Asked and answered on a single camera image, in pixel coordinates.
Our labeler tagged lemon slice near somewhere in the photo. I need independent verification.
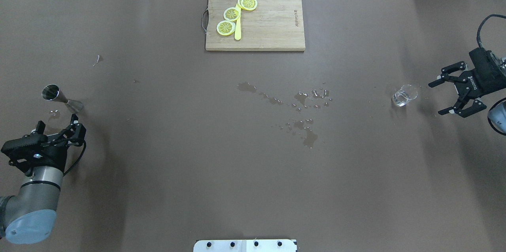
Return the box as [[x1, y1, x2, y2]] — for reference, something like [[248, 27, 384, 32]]
[[216, 20, 236, 36]]

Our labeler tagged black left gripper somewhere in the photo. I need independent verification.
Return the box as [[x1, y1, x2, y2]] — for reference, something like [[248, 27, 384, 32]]
[[1, 114, 87, 177]]

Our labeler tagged steel double jigger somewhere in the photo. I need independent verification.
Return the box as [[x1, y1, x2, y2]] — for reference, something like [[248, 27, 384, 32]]
[[41, 84, 84, 114]]

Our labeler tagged clear glass beaker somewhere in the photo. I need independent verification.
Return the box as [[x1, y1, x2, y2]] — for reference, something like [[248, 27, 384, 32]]
[[392, 84, 419, 107]]

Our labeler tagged lemon slice far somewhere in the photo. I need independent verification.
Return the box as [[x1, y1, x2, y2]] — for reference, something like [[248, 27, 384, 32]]
[[237, 0, 258, 11]]

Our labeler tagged bamboo cutting board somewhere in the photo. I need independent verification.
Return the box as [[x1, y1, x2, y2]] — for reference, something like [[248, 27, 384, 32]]
[[205, 0, 306, 52]]

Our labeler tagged lemon slice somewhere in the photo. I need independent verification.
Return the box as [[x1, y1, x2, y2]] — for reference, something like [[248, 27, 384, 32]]
[[223, 7, 242, 22], [237, 0, 258, 11], [216, 20, 236, 36]]

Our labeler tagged white metal camera stand base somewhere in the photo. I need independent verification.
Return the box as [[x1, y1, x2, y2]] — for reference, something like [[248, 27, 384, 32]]
[[193, 239, 298, 252]]

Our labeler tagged yellow plastic knife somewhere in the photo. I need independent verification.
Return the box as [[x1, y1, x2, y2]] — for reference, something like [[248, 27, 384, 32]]
[[234, 3, 242, 41]]

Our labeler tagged lemon slice middle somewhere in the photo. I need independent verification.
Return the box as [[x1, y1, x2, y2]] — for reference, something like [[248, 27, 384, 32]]
[[223, 7, 242, 22]]

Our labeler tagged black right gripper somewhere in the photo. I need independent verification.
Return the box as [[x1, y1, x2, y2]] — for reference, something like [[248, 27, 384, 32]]
[[428, 49, 506, 118]]

